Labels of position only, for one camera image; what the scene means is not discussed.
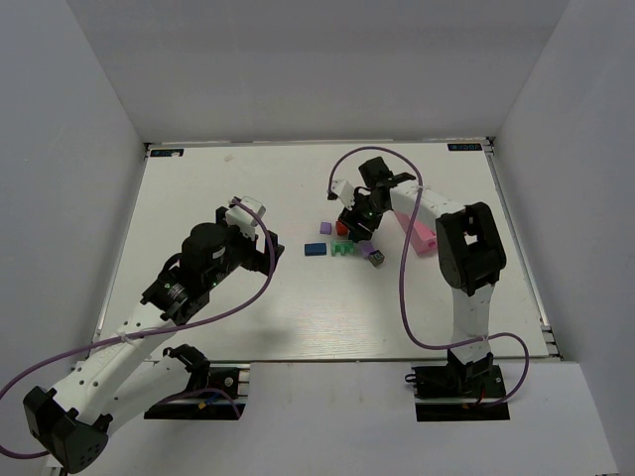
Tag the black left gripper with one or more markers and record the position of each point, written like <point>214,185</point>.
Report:
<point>265,253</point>

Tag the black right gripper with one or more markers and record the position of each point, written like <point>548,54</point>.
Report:
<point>357,224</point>

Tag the red cube block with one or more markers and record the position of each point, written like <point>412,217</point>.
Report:
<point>341,229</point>

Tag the green hospital arch block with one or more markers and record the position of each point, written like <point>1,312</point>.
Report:
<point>342,248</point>

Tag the dark blue rectangular block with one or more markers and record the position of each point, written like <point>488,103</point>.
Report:
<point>315,249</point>

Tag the pink plastic box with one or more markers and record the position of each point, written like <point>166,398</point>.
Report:
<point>423,240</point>

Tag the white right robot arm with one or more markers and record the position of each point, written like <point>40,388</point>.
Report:
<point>469,248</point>

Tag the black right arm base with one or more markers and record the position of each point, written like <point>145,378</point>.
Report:
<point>440,398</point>

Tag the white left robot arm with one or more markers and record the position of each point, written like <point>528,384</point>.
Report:
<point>74,419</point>

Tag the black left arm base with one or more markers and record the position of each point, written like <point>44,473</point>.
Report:
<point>222,397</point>

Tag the purple printed cube block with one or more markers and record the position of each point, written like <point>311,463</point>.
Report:
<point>366,248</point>

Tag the grey house block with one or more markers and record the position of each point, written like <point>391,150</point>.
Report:
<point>376,258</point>

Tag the right corner label sticker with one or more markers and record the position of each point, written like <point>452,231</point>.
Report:
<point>464,147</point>

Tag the corner label sticker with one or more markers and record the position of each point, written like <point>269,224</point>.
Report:
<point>167,152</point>
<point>464,147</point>

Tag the left corner label sticker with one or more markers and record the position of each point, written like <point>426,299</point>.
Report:
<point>167,152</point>

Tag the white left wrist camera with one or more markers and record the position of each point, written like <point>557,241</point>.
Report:
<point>241,212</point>

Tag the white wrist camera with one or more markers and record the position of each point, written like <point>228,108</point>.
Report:
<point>241,212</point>
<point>342,190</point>

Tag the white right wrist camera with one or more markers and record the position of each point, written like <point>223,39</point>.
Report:
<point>342,190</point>

